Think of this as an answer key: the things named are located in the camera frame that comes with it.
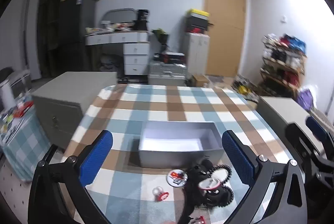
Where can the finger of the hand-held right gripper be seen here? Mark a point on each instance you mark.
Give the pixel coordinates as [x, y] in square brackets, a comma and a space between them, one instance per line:
[318, 131]
[298, 138]

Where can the grey curtain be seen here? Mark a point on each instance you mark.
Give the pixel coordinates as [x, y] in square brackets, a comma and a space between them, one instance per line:
[32, 31]

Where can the silver cardboard box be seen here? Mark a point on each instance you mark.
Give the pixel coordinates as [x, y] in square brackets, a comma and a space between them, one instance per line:
[177, 158]

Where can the dark green bouquet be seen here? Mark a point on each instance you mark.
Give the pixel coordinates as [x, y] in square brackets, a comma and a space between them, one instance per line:
[160, 35]

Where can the pile of desk clutter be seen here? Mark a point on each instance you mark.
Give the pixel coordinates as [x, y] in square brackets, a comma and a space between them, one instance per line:
[109, 28]

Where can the black headband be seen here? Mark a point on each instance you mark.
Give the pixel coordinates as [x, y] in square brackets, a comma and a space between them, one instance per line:
[185, 203]

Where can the silver suitcase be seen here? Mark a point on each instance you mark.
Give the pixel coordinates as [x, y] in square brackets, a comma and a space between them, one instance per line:
[167, 74]

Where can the checkered tablecloth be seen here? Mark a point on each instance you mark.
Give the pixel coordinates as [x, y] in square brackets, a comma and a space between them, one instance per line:
[156, 106]

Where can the wooden door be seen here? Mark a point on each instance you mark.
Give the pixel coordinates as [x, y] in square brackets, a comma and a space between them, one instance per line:
[224, 23]

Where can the pile of small table items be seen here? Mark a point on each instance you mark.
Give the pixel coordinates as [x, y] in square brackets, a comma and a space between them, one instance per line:
[18, 112]

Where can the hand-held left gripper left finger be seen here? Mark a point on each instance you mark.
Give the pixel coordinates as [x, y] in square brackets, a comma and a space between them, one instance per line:
[96, 158]

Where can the red print round badge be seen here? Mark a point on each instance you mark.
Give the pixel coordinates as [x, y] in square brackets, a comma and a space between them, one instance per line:
[177, 177]

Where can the small brown cardboard box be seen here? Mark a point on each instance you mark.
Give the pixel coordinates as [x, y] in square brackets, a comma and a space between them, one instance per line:
[200, 80]

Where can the black round box stack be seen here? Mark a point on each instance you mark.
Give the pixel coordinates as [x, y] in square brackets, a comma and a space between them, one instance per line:
[142, 19]

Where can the grey clothes pile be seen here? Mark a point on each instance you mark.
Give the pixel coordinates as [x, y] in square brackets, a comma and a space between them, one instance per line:
[109, 63]

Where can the wooden shelf rack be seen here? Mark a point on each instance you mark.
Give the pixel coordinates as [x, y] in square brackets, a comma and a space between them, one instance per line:
[283, 62]

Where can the black hair claw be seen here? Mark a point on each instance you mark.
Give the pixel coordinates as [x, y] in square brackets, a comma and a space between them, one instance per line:
[198, 170]

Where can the checkered side table cloth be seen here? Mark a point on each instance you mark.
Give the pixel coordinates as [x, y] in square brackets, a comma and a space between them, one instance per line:
[23, 145]

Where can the black red shoe box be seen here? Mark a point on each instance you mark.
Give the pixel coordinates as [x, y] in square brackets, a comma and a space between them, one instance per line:
[195, 29]

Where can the white desk with drawers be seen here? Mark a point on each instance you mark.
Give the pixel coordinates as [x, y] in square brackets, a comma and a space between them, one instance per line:
[135, 49]

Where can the pile of toys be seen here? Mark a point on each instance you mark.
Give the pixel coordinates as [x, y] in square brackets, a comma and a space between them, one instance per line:
[244, 88]

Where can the white light switch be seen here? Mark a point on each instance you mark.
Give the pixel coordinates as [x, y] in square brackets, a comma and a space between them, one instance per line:
[284, 18]

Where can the dark wardrobe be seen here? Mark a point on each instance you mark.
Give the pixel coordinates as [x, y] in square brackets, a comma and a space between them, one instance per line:
[49, 31]

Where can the white cylinder appliance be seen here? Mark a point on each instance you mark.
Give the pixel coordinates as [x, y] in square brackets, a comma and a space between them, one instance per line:
[6, 95]

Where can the white suitcase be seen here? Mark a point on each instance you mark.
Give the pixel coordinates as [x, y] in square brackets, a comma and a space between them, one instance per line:
[198, 53]

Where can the dark grey fridge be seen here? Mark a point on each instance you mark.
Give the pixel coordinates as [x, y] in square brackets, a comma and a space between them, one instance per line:
[75, 31]

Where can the purple bag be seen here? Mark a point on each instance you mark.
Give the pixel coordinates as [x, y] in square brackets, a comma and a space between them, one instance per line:
[305, 98]

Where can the grey metal cabinet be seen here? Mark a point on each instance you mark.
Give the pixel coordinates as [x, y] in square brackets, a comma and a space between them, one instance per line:
[284, 112]
[75, 101]

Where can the yellow lid shoe box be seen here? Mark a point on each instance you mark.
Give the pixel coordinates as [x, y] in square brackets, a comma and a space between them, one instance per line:
[198, 12]

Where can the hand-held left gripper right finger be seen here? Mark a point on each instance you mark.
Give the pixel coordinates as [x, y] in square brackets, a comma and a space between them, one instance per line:
[238, 158]

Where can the grey curved bed frame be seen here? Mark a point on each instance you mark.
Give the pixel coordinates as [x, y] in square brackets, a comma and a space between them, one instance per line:
[118, 12]

